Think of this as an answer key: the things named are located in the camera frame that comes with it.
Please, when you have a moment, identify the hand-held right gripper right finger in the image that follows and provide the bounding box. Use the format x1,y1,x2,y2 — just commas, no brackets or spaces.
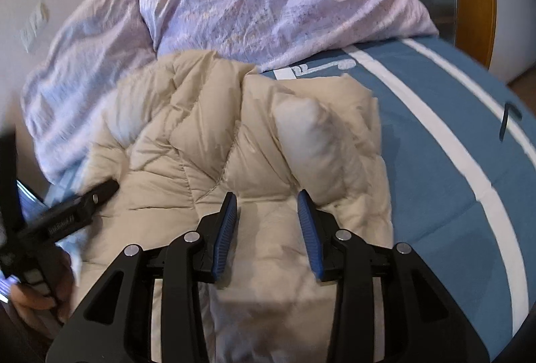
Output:
296,189,490,363

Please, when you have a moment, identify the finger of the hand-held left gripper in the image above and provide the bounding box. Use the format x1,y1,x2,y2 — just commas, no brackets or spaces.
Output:
19,179,121,244
0,131,22,261

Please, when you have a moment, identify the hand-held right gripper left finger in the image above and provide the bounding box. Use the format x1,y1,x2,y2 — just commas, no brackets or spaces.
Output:
46,191,239,363

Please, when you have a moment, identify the beige puffer jacket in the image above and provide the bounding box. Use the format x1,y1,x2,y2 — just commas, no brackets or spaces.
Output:
77,51,394,363

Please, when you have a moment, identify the person's left hand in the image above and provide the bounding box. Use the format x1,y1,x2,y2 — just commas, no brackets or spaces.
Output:
10,248,78,326

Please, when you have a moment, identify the blue white-striped bedsheet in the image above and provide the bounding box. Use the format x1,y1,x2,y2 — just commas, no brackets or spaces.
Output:
42,34,536,363

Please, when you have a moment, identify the white appliance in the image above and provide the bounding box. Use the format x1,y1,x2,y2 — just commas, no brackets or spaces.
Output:
483,0,536,86

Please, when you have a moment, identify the black bent cable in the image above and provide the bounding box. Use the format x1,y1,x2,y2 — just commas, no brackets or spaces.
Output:
498,104,520,143

